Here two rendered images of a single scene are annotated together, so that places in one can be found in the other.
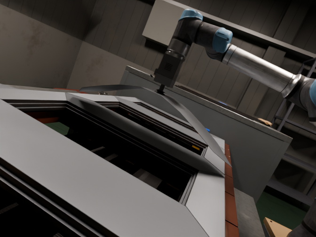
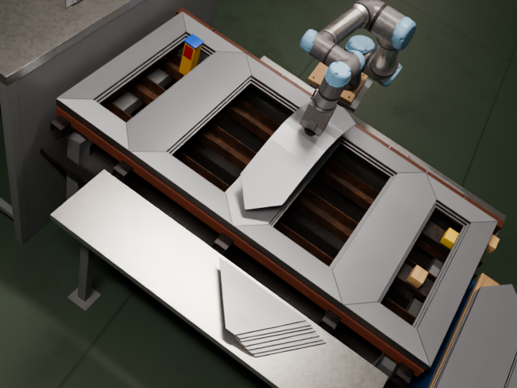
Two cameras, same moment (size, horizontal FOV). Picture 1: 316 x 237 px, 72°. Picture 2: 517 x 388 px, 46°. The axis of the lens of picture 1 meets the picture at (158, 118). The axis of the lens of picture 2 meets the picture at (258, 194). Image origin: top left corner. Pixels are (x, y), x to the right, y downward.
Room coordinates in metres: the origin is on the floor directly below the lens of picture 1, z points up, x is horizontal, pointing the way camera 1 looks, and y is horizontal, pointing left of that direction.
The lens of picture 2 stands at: (0.91, 1.58, 2.53)
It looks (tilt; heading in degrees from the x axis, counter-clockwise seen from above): 52 degrees down; 270
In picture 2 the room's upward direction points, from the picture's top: 25 degrees clockwise
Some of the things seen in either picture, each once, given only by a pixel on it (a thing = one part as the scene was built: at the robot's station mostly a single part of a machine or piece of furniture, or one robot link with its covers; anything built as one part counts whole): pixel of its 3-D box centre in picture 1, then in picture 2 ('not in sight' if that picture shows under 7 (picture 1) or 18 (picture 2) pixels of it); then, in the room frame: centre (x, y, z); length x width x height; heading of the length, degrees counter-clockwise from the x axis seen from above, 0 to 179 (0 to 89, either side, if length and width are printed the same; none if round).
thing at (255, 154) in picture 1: (171, 162); (124, 91); (1.62, -0.24, 0.50); 1.30 x 0.04 x 1.01; 76
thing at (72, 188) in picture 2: not in sight; (77, 187); (1.60, 0.21, 0.34); 0.06 x 0.06 x 0.68; 76
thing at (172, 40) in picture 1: (178, 49); (325, 97); (0.82, 0.03, 1.19); 0.08 x 0.08 x 0.05
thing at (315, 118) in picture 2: (166, 68); (316, 115); (0.83, 0.04, 1.11); 0.10 x 0.09 x 0.16; 82
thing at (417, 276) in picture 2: not in sight; (417, 276); (0.25, 0.26, 0.79); 0.06 x 0.05 x 0.04; 76
